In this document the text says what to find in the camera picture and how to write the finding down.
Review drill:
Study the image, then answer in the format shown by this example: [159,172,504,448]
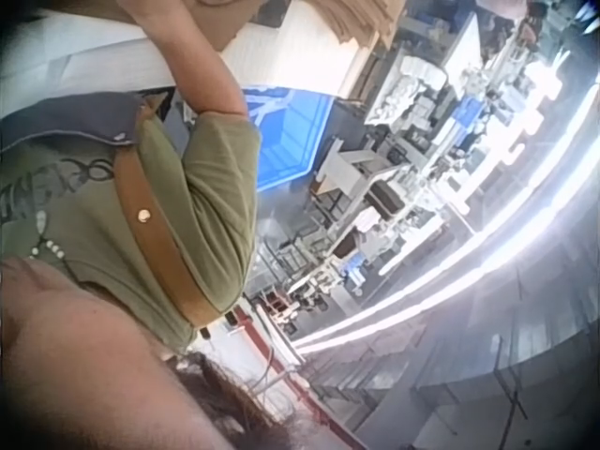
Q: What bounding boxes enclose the grey metal table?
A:
[311,138,395,207]

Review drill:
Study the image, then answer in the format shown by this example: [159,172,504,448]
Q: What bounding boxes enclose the stack of brown cardboard sheets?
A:
[182,0,423,53]

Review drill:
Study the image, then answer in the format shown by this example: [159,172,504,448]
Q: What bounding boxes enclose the white work table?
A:
[0,4,376,102]

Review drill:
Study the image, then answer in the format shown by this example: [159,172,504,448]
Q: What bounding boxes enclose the blue plastic crate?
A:
[241,83,335,193]

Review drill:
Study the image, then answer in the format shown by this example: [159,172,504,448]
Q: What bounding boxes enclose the red metal frame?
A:
[229,304,371,450]

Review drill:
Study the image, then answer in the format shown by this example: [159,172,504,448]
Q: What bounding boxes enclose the cluttered workshop shelves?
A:
[262,8,582,320]

